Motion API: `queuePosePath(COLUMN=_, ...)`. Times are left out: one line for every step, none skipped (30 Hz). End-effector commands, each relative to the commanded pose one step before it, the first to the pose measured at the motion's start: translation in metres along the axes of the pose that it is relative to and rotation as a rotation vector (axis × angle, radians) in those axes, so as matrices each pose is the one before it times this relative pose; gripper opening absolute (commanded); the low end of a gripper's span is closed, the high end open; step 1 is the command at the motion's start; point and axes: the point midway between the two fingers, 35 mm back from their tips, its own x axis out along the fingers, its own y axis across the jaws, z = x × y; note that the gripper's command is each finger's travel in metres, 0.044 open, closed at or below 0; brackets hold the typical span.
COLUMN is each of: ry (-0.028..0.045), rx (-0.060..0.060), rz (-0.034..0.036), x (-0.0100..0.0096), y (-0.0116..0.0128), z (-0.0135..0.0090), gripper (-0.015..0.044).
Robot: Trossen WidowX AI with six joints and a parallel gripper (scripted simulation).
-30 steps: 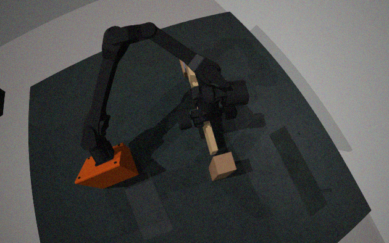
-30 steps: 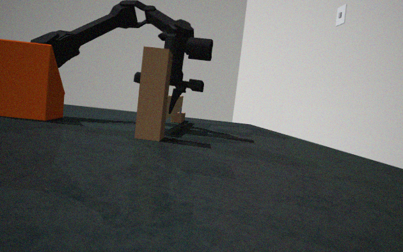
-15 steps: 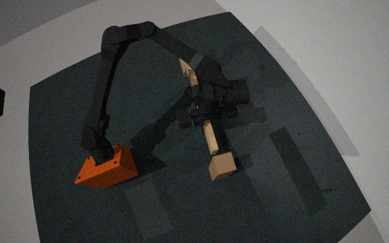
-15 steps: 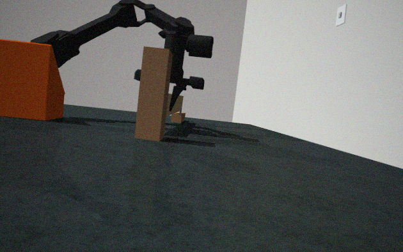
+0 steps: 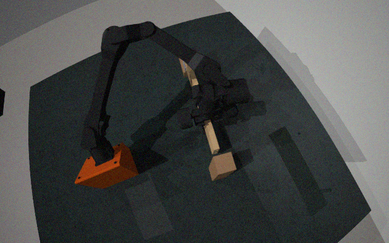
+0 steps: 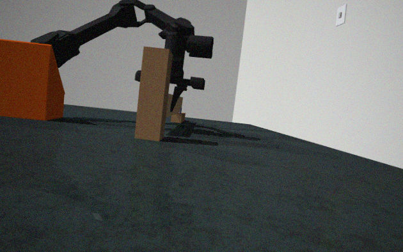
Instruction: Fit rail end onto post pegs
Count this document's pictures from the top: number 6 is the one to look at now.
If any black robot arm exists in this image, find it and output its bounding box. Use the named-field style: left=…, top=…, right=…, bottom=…
left=30, top=0, right=214, bottom=68

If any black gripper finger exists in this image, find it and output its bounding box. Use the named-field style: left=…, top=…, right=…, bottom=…
left=170, top=86, right=187, bottom=112

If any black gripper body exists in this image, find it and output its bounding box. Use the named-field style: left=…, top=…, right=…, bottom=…
left=134, top=52, right=205, bottom=90

